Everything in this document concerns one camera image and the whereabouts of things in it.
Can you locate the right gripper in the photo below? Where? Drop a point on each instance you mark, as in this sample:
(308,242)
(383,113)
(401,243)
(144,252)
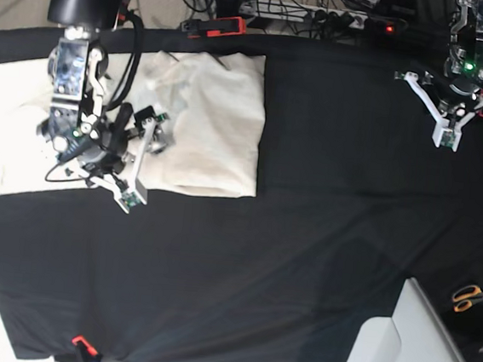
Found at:
(97,151)

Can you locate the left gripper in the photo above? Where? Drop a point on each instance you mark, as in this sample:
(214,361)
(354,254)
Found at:
(455,99)

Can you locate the white T-shirt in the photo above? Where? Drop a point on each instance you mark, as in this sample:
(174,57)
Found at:
(216,114)

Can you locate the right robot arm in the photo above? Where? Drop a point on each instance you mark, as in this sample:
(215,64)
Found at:
(78,64)

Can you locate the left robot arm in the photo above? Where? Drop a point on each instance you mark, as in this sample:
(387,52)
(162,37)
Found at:
(465,45)

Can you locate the black power strip red light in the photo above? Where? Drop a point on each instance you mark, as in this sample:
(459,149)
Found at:
(382,26)

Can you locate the orange black clamp top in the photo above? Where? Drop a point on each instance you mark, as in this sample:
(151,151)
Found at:
(221,27)

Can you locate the black table cloth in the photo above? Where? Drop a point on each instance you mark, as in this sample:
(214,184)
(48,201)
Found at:
(353,199)

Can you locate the white power strip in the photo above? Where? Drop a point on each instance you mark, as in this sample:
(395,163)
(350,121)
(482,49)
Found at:
(299,13)

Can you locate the orange clamp bottom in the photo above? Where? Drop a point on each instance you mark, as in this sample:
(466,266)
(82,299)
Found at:
(84,351)

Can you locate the orange handled scissors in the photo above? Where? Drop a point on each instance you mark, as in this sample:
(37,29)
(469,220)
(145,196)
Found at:
(466,298)

